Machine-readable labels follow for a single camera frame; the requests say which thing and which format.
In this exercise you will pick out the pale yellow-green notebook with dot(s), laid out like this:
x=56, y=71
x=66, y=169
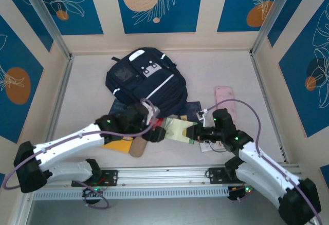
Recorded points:
x=174, y=130

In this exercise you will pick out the navy book with yellow label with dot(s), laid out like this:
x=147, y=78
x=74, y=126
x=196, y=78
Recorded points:
x=192, y=109

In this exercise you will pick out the small white red packet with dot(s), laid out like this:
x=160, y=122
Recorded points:
x=205, y=147

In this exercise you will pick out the brown cardboard tube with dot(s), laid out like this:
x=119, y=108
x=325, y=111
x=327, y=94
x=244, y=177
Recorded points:
x=137, y=148

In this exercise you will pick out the navy blue student backpack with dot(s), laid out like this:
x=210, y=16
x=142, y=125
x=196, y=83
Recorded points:
x=154, y=86

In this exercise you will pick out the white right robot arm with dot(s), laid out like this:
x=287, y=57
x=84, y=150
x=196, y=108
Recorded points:
x=257, y=158

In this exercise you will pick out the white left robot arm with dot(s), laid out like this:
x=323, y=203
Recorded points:
x=72, y=140

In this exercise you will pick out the black controller board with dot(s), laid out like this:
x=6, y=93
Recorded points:
x=239, y=192
x=92, y=195

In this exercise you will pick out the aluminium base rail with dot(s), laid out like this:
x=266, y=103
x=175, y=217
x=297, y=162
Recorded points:
x=167, y=176

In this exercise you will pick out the aluminium floor rail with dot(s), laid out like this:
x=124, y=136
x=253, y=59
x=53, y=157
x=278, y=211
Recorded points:
x=60, y=101
x=267, y=101

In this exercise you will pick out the aluminium frame post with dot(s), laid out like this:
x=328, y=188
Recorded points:
x=43, y=17
x=277, y=11

